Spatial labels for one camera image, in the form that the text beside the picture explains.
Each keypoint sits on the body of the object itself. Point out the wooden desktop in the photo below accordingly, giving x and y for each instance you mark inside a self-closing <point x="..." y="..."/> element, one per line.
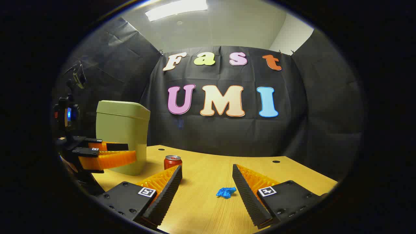
<point x="208" y="211"/>

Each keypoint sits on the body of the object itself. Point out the black backdrop cloth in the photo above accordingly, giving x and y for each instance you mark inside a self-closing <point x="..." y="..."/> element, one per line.
<point x="227" y="133"/>

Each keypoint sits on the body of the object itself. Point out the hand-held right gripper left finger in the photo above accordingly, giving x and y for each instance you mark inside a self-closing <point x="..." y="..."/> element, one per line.
<point x="167" y="195"/>

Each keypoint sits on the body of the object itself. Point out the blue paper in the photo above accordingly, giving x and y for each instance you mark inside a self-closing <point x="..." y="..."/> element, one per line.
<point x="226" y="192"/>

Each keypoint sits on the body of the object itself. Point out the green desktop garbage bin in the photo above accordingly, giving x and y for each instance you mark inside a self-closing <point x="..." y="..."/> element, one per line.
<point x="123" y="126"/>

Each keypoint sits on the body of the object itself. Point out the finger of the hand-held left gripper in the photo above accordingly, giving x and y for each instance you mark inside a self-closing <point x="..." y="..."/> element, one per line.
<point x="117" y="147"/>
<point x="110" y="161"/>

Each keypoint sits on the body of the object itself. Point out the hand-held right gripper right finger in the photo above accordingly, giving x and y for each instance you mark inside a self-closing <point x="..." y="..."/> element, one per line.
<point x="248" y="198"/>

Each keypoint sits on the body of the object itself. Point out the red pop can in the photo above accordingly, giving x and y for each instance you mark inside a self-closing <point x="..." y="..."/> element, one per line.
<point x="171" y="161"/>

